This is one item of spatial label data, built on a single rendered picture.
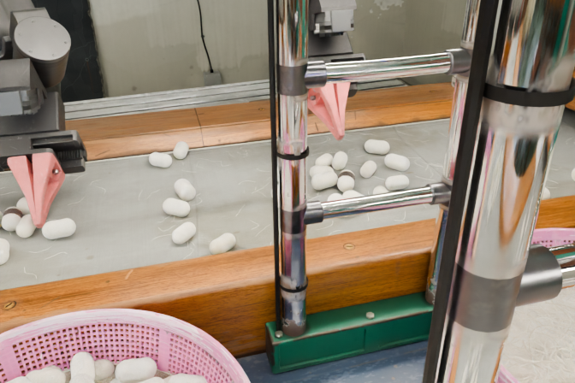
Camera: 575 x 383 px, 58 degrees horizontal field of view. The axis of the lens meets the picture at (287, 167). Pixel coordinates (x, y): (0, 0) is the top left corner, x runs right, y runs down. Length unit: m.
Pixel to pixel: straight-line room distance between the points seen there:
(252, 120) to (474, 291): 0.68
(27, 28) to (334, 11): 0.34
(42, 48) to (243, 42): 2.18
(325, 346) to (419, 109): 0.50
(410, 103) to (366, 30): 2.11
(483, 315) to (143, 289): 0.36
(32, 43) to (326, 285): 0.40
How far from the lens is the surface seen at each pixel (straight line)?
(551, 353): 0.52
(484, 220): 0.17
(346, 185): 0.66
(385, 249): 0.54
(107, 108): 1.22
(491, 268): 0.17
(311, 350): 0.53
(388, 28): 3.07
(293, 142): 0.40
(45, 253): 0.63
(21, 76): 0.61
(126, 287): 0.51
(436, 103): 0.93
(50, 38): 0.65
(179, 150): 0.77
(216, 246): 0.56
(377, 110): 0.89
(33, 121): 0.66
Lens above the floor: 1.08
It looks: 27 degrees down
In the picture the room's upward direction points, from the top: 1 degrees counter-clockwise
